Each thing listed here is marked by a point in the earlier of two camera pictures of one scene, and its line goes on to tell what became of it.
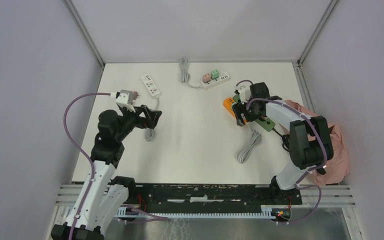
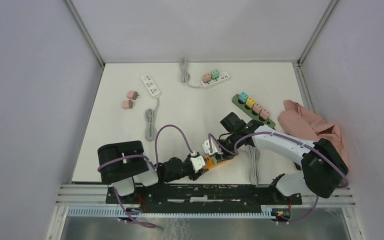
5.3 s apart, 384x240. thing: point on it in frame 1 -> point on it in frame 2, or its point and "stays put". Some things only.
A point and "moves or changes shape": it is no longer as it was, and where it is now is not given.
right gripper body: (250, 113) -> (230, 142)
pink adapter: (135, 95) moves or changes shape
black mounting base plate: (213, 196) stays put
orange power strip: (227, 103) -> (210, 163)
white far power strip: (223, 76) stays put
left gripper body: (142, 122) -> (187, 171)
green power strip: (264, 123) stays put
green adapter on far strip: (214, 74) stays put
